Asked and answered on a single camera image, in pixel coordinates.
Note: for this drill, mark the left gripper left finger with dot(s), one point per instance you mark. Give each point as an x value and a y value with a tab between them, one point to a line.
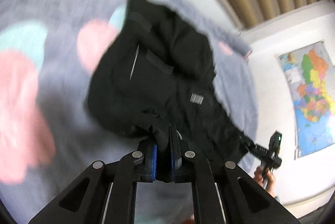
147	169

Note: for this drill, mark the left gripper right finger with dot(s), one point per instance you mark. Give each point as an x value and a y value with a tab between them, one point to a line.
180	171

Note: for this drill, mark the black jacket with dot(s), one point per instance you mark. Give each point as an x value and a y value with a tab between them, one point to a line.
156	78

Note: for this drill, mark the grey sleeve forearm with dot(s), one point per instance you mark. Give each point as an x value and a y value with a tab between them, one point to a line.
277	198

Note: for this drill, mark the person's right hand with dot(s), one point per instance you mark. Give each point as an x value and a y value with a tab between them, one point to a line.
265	179

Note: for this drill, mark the grey floral duvet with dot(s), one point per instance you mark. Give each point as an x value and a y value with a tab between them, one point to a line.
49	49

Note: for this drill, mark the colourful wall map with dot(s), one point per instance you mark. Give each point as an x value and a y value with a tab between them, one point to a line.
309	73

